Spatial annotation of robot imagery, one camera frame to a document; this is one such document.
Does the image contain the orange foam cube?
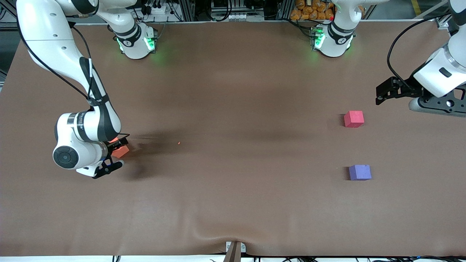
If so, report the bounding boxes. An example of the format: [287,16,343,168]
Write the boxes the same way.
[108,137,130,158]

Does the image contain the red foam cube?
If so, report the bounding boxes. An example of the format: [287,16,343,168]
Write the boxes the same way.
[344,111,364,128]

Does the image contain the purple foam cube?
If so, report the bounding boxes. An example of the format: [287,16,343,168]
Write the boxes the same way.
[348,164,372,181]

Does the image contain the pile of orange objects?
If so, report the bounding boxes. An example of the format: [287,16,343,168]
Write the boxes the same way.
[290,0,335,21]

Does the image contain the brown table mat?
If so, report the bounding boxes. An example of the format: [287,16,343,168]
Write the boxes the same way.
[0,20,466,257]

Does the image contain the white power strip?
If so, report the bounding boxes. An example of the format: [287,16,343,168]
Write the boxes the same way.
[144,3,171,16]

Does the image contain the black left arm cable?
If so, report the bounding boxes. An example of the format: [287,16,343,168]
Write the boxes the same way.
[386,14,452,90]

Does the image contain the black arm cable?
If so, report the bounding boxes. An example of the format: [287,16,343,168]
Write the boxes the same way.
[386,14,452,90]
[16,13,110,106]

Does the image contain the aluminium frame profile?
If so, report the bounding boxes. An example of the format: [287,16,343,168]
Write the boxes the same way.
[178,0,195,22]
[279,0,292,20]
[435,5,455,29]

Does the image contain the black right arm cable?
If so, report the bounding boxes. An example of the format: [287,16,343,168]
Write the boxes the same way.
[16,13,110,106]

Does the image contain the tapered grey post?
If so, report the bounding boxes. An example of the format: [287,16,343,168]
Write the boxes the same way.
[223,242,242,262]

